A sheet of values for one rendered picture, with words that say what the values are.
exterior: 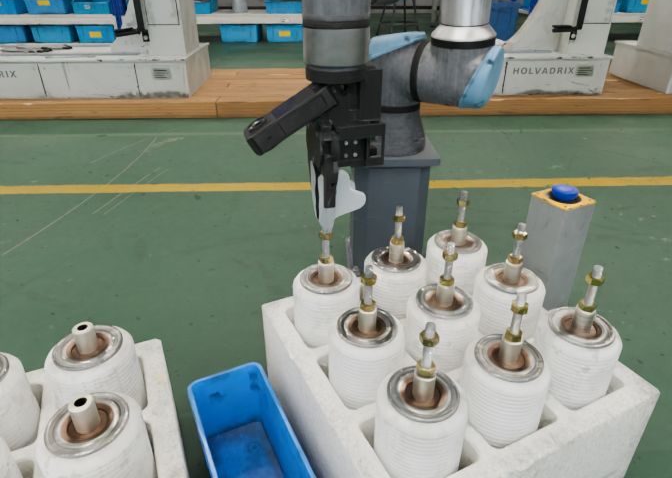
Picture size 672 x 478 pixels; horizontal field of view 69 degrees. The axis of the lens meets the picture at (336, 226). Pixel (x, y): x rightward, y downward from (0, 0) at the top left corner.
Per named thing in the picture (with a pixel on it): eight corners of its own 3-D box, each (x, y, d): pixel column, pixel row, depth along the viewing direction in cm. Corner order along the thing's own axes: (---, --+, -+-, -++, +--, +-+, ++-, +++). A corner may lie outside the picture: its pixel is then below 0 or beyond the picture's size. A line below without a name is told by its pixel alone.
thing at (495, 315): (485, 344, 84) (502, 254, 75) (535, 377, 77) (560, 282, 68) (448, 369, 78) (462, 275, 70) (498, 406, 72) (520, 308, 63)
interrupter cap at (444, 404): (474, 413, 49) (475, 408, 48) (406, 434, 47) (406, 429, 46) (436, 362, 55) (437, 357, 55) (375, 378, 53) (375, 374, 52)
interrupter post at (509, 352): (498, 350, 57) (503, 328, 55) (520, 356, 56) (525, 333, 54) (495, 363, 55) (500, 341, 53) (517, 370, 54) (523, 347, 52)
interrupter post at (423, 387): (438, 401, 50) (441, 377, 49) (417, 407, 49) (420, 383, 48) (427, 384, 52) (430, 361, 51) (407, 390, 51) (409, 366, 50)
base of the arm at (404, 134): (353, 134, 113) (354, 91, 108) (418, 134, 113) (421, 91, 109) (358, 157, 100) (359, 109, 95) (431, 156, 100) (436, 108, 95)
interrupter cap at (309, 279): (348, 264, 73) (349, 261, 73) (356, 294, 66) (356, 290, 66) (298, 267, 72) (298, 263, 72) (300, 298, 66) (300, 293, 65)
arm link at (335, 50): (311, 30, 50) (294, 23, 57) (312, 76, 52) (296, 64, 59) (380, 28, 52) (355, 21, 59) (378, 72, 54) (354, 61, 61)
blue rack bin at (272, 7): (268, 10, 508) (267, -13, 498) (305, 10, 509) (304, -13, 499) (264, 14, 464) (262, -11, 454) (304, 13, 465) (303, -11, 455)
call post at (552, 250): (500, 339, 95) (530, 194, 81) (526, 328, 98) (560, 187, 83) (527, 362, 90) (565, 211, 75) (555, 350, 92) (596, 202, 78)
